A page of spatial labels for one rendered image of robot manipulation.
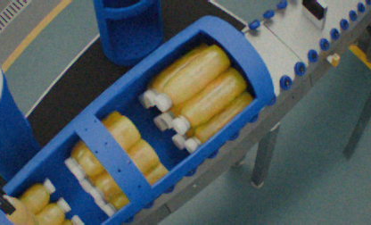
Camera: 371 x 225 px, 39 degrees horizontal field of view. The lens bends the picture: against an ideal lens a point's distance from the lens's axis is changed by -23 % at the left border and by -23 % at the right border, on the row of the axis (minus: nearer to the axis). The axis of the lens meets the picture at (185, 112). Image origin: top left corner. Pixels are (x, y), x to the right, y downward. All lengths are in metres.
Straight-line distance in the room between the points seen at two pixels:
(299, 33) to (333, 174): 0.99
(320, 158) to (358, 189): 0.32
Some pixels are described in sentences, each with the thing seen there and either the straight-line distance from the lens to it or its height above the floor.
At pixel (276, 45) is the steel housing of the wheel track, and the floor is 0.93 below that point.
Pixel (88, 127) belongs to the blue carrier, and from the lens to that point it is 1.49.
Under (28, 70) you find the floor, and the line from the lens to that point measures 3.09.
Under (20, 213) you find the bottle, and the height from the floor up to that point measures 1.40.
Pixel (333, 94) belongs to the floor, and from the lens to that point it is 2.93.
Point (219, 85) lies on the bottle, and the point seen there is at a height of 1.15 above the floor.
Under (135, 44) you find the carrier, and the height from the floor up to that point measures 0.16.
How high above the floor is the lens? 2.56
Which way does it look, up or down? 65 degrees down
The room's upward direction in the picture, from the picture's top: 5 degrees counter-clockwise
